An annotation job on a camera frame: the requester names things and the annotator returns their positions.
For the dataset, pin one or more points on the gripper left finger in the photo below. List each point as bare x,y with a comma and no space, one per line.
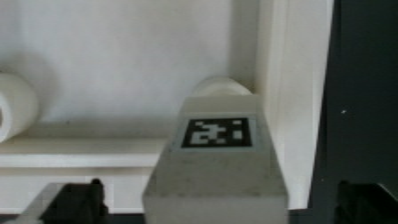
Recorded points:
68,204

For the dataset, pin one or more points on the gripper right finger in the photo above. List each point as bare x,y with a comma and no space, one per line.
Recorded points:
366,204

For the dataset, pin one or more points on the white leg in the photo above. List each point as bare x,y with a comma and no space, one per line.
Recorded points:
215,183

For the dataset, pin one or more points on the white square table top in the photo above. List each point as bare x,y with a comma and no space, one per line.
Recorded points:
114,54

